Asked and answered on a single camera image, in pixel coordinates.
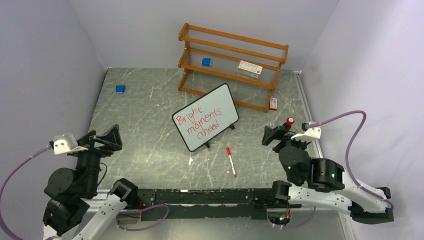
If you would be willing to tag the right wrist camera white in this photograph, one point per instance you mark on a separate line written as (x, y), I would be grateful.
(312, 132)

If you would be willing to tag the blue eraser on table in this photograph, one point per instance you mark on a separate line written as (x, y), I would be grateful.
(120, 89)

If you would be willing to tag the wooden two-tier rack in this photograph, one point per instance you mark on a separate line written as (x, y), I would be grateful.
(226, 51)

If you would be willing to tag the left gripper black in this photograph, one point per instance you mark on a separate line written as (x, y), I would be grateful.
(111, 140)

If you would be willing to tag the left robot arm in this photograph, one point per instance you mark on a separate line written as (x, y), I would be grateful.
(69, 189)

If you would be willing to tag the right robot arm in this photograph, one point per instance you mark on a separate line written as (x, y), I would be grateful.
(322, 182)

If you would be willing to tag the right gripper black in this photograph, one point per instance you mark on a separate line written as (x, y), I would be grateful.
(270, 134)

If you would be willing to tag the whiteboard with black frame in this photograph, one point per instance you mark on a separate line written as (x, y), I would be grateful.
(205, 118)

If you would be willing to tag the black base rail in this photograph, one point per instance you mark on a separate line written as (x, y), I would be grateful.
(224, 203)

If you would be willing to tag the red whiteboard marker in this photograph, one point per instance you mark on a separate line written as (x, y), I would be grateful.
(231, 162)

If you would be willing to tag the red emergency stop button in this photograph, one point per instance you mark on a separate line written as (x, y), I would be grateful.
(290, 121)

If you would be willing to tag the small red white box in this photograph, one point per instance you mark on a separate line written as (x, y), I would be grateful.
(273, 104)

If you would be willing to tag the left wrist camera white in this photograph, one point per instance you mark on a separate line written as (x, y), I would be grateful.
(66, 144)

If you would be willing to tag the blue eraser on rack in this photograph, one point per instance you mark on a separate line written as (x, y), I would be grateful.
(206, 62)

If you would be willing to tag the white red box on rack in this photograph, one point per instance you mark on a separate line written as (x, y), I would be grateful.
(249, 69)

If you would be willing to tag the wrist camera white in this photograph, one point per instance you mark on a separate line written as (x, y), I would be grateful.
(312, 132)
(66, 144)

